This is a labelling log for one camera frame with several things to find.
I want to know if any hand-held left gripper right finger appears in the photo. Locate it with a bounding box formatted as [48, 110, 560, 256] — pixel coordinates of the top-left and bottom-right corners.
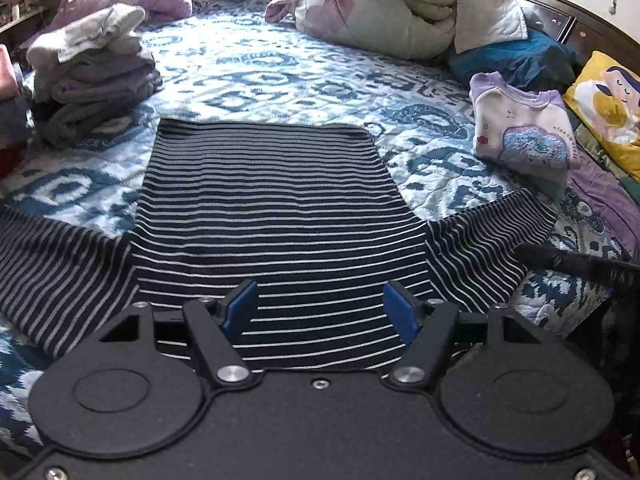
[382, 280, 546, 393]

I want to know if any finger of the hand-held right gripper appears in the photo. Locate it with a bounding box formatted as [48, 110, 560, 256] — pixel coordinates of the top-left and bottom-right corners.
[517, 242, 640, 282]

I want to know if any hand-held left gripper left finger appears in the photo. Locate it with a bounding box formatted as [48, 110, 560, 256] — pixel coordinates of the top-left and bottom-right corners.
[97, 280, 261, 391]

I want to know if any black white striped shirt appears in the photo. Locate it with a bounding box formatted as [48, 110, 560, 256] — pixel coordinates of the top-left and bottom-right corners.
[0, 119, 558, 373]

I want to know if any mint green folded garment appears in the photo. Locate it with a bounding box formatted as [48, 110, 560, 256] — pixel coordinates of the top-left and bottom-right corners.
[520, 165, 571, 201]

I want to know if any lavender white sweatshirt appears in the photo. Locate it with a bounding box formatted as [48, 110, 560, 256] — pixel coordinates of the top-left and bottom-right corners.
[469, 72, 583, 173]

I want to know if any yellow printed cushion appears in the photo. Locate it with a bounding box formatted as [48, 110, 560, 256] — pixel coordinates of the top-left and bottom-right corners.
[562, 50, 640, 183]

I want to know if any teal blue blanket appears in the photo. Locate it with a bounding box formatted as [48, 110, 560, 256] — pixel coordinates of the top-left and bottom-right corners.
[447, 27, 578, 93]

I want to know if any dark wooden headboard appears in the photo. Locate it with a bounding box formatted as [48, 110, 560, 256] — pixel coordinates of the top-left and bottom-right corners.
[500, 0, 640, 91]

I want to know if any red folded garment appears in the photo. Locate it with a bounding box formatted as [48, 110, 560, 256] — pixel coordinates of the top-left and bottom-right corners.
[0, 142, 26, 178]

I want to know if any white pink floral comforter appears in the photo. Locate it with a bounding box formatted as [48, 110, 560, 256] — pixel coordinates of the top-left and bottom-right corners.
[265, 0, 528, 61]

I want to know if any blue grey folded garment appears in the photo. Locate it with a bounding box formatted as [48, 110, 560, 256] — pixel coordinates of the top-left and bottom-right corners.
[0, 95, 33, 146]

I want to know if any white crumpled cloth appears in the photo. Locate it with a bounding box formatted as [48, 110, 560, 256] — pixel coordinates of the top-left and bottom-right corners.
[26, 4, 147, 63]

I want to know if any pink folded garment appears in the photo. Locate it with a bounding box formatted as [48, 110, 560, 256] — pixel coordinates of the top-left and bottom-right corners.
[0, 42, 21, 101]

